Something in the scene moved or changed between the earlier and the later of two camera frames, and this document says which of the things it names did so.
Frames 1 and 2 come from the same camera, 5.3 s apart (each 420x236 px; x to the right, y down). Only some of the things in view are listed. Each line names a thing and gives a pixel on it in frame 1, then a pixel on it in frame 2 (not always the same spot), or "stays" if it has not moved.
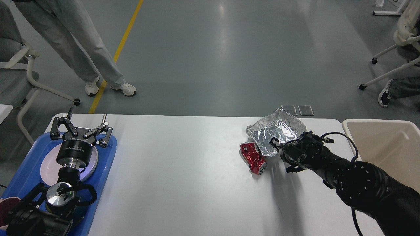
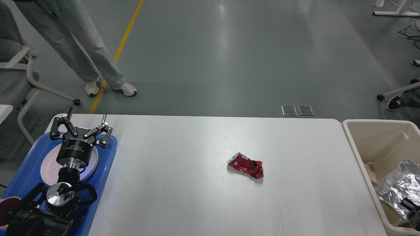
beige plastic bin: x=394 y=145 stays
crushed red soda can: x=250 y=153 to x=241 y=162
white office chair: x=408 y=26 to x=381 y=97
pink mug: x=6 y=204 stays
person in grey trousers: x=69 y=22 stays
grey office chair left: x=17 y=83 stays
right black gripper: x=294 y=152 to x=413 y=219
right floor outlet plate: x=305 y=110 stays
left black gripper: x=74 y=152 stays
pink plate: x=50 y=167 stays
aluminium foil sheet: x=281 y=125 to x=403 y=181
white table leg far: x=398 y=12 stays
